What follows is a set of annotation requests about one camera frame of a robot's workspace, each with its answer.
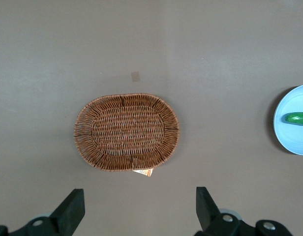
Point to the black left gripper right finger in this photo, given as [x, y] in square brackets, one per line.
[208, 216]

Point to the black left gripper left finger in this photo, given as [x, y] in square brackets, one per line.
[68, 214]

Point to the paper tag of basket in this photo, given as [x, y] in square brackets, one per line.
[144, 172]

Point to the brown oval wicker basket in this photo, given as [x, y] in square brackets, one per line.
[127, 132]

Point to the light blue round plate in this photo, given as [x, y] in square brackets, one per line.
[294, 140]

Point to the green cucumber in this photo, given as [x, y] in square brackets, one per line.
[297, 119]

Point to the transparent tape patch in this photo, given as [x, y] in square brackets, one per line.
[135, 76]

